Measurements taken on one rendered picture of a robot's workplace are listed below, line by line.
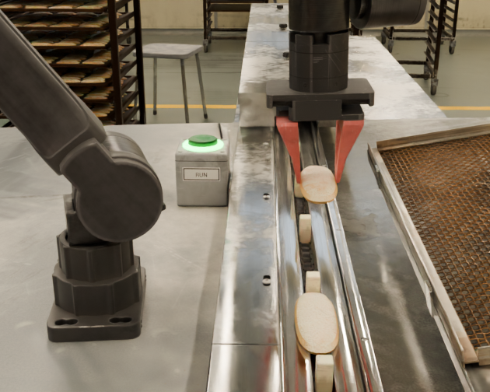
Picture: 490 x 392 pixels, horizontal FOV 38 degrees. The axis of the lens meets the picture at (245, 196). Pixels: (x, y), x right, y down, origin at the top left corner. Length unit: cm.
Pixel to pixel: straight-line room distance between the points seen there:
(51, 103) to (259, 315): 26
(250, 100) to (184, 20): 664
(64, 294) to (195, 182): 32
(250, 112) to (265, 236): 43
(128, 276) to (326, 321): 19
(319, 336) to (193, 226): 34
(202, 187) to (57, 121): 36
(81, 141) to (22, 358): 20
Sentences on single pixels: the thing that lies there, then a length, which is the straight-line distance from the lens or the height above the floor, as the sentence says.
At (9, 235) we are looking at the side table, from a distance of 93.
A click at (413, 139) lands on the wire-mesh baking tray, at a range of 100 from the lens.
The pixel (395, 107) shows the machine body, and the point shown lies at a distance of 153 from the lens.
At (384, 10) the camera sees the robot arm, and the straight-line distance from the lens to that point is 70.
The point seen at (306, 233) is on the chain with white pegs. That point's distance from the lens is 82.
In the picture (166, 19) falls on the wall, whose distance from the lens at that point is 783.
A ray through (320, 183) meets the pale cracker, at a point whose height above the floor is 94.
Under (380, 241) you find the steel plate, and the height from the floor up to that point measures 82.
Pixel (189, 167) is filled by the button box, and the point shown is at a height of 88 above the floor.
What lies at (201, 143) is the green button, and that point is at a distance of 96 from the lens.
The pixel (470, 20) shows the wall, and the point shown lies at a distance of 806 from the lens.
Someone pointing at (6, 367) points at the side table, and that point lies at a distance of 68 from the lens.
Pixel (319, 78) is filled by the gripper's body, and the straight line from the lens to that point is 68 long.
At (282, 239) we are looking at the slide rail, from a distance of 81.
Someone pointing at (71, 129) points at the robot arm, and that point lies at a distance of 64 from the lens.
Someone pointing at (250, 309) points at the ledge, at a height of 86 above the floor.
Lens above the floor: 119
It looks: 21 degrees down
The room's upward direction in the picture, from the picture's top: straight up
